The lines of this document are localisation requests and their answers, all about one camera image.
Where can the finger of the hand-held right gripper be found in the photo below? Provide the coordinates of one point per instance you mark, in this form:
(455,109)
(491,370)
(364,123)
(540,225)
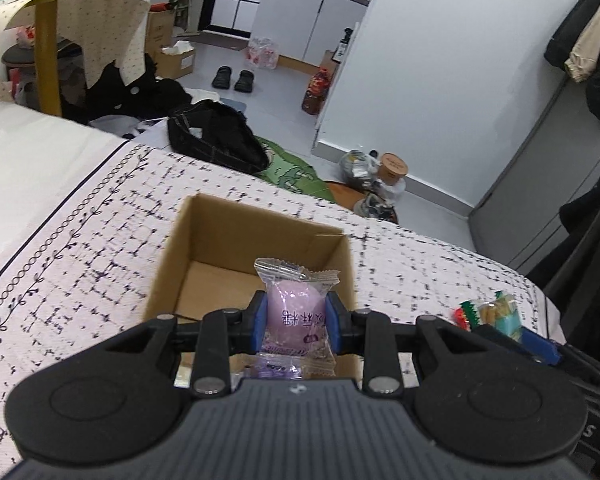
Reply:
(542,349)

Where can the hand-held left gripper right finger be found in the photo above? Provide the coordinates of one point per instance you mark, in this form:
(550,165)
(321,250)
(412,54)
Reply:
(335,325)

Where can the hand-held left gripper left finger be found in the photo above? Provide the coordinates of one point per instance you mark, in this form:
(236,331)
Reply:
(257,322)

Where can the purple snack packet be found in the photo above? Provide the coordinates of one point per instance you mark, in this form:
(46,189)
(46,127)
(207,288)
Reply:
(295,315)

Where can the green yellow snack packet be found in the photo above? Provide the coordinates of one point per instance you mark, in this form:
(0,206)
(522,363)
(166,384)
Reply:
(495,310)

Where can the dark cloth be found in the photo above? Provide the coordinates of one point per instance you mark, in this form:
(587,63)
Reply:
(585,260)

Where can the grey sneaker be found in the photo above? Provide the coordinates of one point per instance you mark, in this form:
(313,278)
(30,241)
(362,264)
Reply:
(375,206)

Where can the clear bag of items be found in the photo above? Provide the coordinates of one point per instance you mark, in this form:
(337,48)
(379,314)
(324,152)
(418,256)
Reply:
(359,167)

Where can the jar with wooden lid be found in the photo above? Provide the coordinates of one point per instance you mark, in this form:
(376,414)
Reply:
(392,170)

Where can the grey wardrobe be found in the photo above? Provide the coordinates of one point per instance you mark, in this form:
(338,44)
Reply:
(545,170)

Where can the black bag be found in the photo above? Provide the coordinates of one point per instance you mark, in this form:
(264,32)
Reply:
(215,135)

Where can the cooking oil bottle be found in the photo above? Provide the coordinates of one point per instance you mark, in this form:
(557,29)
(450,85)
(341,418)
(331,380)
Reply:
(316,92)

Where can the black shoe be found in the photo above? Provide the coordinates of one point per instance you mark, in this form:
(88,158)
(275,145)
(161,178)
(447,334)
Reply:
(244,81)
(223,77)

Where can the black clothes pile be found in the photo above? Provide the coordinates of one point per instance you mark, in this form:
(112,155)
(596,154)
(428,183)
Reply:
(130,95)

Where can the pink clear plastic bag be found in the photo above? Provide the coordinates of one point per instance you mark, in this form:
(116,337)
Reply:
(264,52)

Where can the cardboard box with white paper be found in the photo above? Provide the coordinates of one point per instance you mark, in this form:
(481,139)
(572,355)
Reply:
(177,60)

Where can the black spray bottle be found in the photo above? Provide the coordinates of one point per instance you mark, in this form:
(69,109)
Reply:
(344,47)

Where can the white bed sheet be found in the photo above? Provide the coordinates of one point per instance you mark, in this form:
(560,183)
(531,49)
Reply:
(30,150)

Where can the white kitchen cabinet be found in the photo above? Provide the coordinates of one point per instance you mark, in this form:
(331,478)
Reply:
(300,20)

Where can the beige hanging garment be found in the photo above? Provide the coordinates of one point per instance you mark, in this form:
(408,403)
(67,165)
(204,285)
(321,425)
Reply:
(587,45)

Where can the tall brown cardboard box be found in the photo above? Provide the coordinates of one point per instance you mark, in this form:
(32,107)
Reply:
(159,30)

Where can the yellow wooden table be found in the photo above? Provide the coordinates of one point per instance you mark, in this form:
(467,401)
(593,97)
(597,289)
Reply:
(47,60)

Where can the cream dotted tablecloth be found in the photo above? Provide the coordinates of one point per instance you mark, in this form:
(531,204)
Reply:
(105,15)

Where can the dark round stool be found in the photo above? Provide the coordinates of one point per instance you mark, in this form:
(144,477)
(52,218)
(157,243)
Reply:
(17,57)

